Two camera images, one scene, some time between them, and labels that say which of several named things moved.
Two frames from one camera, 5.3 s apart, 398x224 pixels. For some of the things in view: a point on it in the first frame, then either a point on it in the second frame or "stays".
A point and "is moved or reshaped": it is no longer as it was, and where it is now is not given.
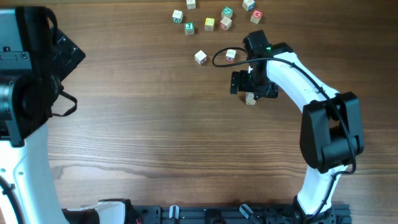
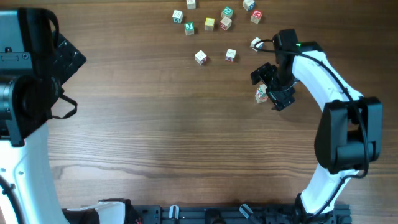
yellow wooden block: x=209 y=23 stays
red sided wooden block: x=201 y=57 stays
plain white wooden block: x=249 y=98 is moved or reshaped
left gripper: x=68 y=55 stays
